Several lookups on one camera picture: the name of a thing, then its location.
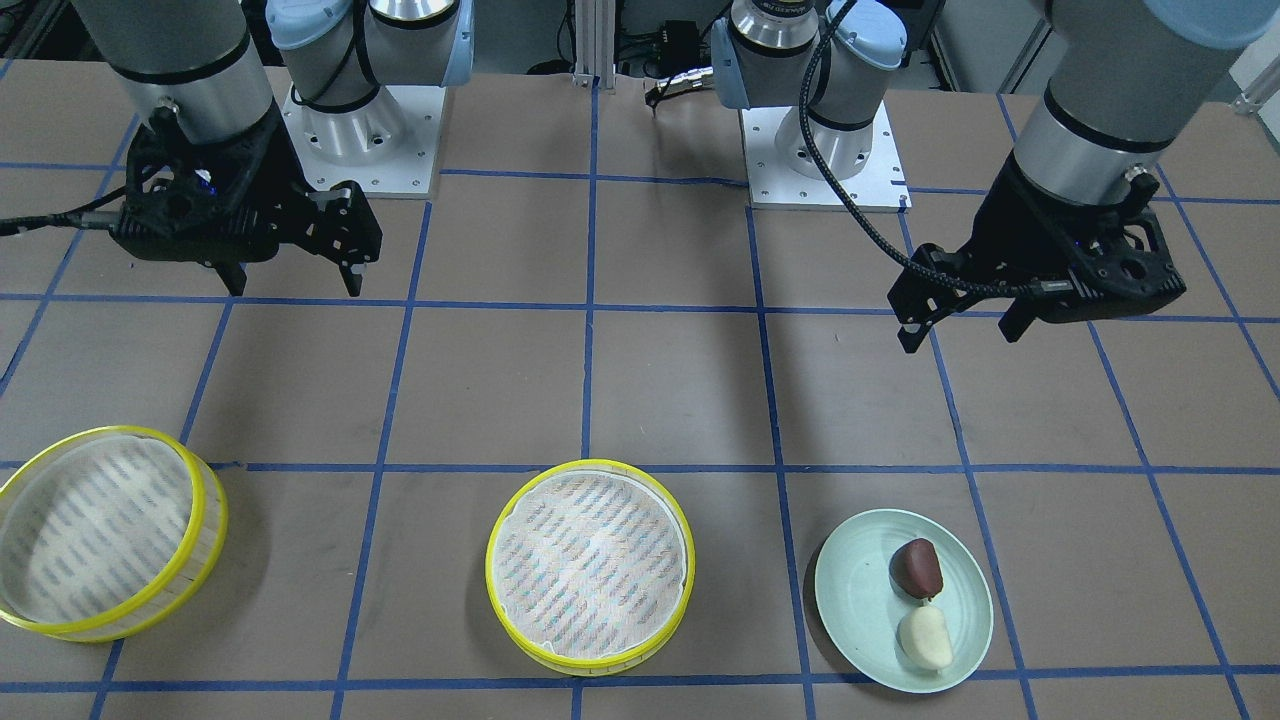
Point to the aluminium frame post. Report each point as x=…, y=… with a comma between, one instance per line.
x=594, y=26

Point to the brown bun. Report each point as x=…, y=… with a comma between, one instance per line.
x=915, y=569

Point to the white bun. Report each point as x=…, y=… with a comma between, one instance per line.
x=923, y=637

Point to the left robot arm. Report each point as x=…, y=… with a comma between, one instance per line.
x=1118, y=81

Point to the yellow steamer basket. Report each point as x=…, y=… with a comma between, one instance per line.
x=590, y=567
x=106, y=533

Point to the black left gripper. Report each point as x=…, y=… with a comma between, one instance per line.
x=1013, y=232

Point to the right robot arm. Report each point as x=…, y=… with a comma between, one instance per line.
x=201, y=57

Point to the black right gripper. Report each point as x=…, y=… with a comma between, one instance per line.
x=281, y=186

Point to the light green plate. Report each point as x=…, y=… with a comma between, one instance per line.
x=865, y=610

